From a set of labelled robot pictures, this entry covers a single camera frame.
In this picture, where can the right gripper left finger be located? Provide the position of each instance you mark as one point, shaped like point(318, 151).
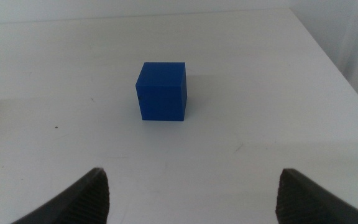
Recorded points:
point(79, 202)

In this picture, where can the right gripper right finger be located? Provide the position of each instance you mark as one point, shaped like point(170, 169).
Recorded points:
point(306, 202)

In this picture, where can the blue cube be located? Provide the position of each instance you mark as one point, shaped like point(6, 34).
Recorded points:
point(163, 93)

